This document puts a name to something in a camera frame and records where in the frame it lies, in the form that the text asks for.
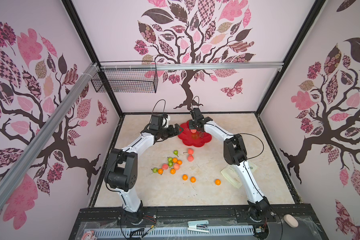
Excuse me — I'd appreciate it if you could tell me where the purple fake grape bunch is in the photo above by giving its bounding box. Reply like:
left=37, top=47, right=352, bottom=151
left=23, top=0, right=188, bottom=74
left=198, top=131, right=205, bottom=139

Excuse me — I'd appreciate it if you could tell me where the orange fake fruit cluster top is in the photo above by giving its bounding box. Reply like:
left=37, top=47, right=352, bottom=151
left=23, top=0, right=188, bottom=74
left=172, top=158, right=183, bottom=165

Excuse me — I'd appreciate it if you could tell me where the aluminium rail bar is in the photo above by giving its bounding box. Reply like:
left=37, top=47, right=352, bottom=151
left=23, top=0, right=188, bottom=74
left=101, top=62, right=284, bottom=71
left=0, top=63, right=99, bottom=210

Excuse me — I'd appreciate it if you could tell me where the aluminium rail bar back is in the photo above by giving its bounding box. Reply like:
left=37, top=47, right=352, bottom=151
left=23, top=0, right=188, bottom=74
left=101, top=62, right=284, bottom=71

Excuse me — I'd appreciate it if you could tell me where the aluminium rail bar left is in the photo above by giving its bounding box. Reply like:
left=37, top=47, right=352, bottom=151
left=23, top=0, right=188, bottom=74
left=0, top=63, right=99, bottom=210

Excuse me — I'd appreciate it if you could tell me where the black wire basket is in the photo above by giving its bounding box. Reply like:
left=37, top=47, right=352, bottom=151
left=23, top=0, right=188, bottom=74
left=91, top=60, right=159, bottom=94

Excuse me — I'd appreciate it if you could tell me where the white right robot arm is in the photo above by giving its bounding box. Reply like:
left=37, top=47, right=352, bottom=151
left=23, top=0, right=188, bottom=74
left=189, top=108, right=271, bottom=222

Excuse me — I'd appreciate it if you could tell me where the white slotted cable duct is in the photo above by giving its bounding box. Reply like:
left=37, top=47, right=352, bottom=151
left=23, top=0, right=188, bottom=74
left=92, top=226, right=254, bottom=240

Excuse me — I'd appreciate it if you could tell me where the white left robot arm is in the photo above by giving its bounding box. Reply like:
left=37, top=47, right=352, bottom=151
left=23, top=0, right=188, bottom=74
left=104, top=114, right=184, bottom=225

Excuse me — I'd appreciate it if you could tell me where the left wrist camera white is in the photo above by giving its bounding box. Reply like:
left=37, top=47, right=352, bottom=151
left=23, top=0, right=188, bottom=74
left=162, top=114, right=171, bottom=128

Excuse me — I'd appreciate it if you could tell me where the green fake apple cluster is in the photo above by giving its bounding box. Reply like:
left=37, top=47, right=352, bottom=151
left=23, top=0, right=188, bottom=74
left=168, top=158, right=174, bottom=167

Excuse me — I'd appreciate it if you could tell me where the pink fake peach cluster right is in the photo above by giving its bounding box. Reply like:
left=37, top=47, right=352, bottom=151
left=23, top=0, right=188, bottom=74
left=173, top=163, right=180, bottom=171

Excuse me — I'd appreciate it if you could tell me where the black base platform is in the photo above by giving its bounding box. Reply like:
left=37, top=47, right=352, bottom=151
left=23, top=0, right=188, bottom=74
left=69, top=204, right=328, bottom=240

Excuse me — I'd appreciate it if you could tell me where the red flower fruit bowl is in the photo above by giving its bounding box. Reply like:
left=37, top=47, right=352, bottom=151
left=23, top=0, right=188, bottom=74
left=178, top=122, right=212, bottom=148

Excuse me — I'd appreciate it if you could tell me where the green white food pouch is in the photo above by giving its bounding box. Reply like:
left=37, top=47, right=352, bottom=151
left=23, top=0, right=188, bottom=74
left=221, top=161, right=258, bottom=189

